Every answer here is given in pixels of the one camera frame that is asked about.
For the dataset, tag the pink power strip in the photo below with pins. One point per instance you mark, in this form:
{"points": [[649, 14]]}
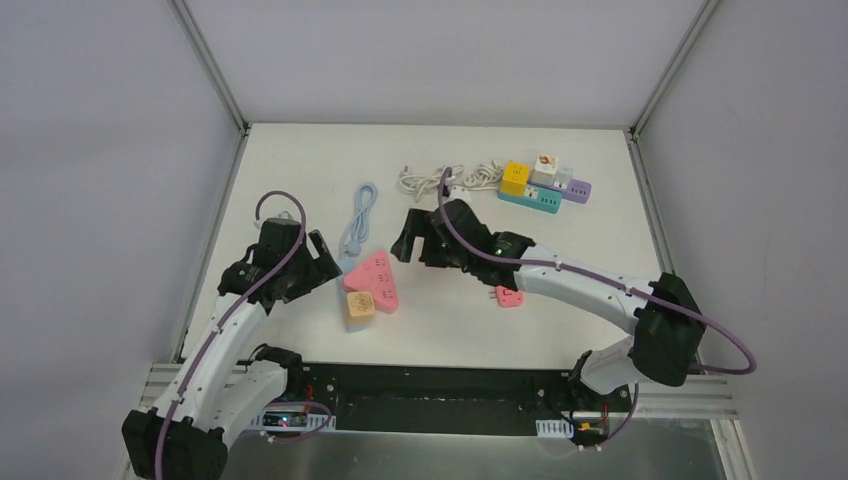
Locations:
{"points": [[374, 275]]}

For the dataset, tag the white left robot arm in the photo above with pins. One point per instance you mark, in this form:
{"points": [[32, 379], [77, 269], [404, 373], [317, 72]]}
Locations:
{"points": [[188, 431]]}

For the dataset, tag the white cube socket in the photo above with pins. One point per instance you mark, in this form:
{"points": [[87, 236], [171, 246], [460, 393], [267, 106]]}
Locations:
{"points": [[544, 171]]}

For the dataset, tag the yellow cube socket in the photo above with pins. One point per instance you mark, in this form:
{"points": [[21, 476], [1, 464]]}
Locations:
{"points": [[514, 179]]}

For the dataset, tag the beige cube socket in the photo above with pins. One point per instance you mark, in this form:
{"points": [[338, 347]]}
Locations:
{"points": [[360, 310]]}

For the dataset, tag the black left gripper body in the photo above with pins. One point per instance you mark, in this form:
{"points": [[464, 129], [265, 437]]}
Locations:
{"points": [[317, 263]]}

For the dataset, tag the pink plug adapter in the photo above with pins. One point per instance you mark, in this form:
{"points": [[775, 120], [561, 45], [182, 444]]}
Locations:
{"points": [[507, 298]]}

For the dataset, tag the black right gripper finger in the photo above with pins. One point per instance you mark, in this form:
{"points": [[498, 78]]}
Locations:
{"points": [[436, 252], [415, 226]]}

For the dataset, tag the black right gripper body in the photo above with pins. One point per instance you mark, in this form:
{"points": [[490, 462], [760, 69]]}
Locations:
{"points": [[422, 235]]}

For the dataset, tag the teal power strip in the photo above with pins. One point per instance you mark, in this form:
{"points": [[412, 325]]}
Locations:
{"points": [[537, 198]]}

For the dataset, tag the purple power strip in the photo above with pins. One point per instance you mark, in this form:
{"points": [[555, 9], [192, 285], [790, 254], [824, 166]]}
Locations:
{"points": [[571, 189]]}

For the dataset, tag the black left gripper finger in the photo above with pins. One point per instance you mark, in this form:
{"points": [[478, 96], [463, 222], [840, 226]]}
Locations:
{"points": [[324, 263], [301, 283]]}

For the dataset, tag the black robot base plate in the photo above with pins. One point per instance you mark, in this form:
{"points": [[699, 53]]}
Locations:
{"points": [[440, 400]]}

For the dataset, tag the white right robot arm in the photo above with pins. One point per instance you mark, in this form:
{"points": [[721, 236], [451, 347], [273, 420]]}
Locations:
{"points": [[658, 316]]}

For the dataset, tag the aluminium frame rail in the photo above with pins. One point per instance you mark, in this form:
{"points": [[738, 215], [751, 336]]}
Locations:
{"points": [[203, 52]]}

